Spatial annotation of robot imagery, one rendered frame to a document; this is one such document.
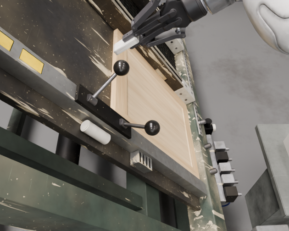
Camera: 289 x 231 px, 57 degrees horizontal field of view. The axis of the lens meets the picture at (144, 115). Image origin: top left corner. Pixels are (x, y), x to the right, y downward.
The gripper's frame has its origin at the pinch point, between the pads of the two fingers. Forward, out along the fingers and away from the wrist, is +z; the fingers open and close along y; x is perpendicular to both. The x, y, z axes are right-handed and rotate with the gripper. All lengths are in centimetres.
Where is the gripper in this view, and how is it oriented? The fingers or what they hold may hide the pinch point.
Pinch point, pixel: (126, 43)
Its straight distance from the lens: 68.7
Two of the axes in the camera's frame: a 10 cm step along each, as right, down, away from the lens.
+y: -5.6, -4.9, -6.7
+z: -8.3, 3.7, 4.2
